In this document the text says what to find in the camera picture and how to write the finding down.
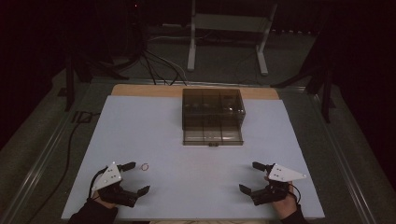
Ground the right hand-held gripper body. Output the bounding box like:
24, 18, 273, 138
250, 162, 308, 207

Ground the metal floor rail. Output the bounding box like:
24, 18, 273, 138
0, 83, 94, 224
306, 90, 379, 224

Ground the person's left hand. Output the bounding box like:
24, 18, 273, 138
92, 190, 118, 210

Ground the long black floor cable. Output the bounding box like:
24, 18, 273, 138
26, 111, 102, 224

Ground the smoky transparent drawer box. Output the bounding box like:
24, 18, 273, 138
181, 88, 247, 132

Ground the person's right hand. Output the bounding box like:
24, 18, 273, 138
263, 176, 299, 220

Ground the white floor cable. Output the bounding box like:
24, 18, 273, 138
148, 35, 189, 82

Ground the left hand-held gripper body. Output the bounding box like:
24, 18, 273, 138
91, 161, 139, 208

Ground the bundle of black cables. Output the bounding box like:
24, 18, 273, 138
140, 49, 189, 87

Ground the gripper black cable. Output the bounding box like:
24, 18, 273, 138
88, 166, 108, 199
289, 183, 303, 203

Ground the black stand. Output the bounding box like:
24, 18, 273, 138
270, 18, 338, 124
64, 50, 130, 113

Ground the white table mat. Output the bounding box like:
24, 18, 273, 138
61, 94, 326, 221

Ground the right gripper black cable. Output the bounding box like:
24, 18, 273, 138
289, 183, 303, 203

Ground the white metal stand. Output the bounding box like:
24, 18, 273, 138
186, 0, 279, 77

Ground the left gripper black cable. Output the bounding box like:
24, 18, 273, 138
88, 166, 108, 199

